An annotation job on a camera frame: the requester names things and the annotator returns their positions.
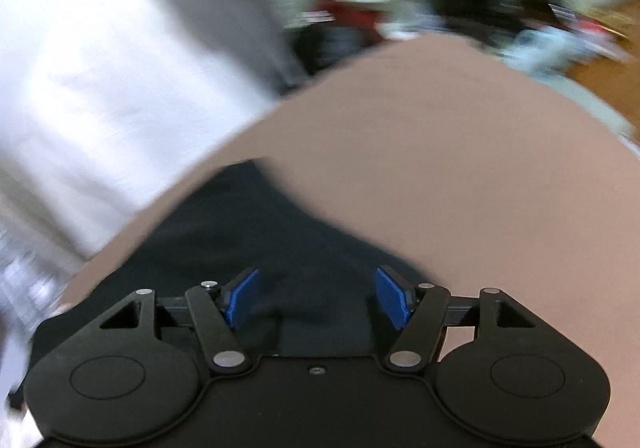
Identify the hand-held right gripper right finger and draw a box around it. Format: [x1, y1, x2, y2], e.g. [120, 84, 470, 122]
[375, 266, 538, 371]

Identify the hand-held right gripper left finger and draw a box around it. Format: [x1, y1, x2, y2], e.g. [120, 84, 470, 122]
[99, 268, 260, 375]

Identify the black fleece garment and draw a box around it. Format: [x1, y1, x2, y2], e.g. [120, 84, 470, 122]
[7, 159, 426, 409]

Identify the white fluffy duvet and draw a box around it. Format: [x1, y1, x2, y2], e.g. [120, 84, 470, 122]
[0, 0, 283, 261]

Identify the pale green mat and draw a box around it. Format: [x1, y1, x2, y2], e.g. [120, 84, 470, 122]
[545, 75, 640, 141]

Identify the red cloth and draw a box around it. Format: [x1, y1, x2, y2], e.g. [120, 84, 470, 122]
[315, 0, 381, 33]

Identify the light blue toy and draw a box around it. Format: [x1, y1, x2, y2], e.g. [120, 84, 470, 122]
[500, 25, 568, 73]

